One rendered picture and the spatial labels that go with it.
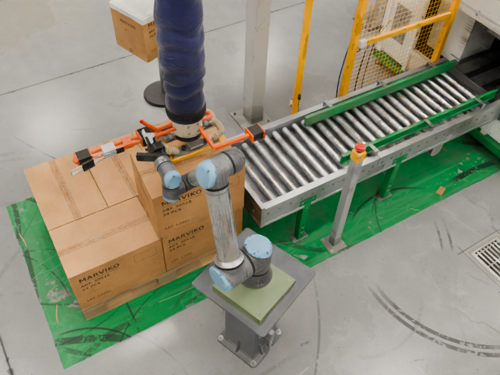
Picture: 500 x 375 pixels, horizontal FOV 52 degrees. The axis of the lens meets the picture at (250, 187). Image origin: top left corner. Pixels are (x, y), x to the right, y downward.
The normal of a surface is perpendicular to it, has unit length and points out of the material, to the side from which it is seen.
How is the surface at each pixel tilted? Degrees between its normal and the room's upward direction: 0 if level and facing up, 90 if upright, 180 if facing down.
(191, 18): 82
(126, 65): 0
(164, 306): 0
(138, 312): 0
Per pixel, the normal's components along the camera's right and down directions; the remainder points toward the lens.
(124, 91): 0.04, -0.65
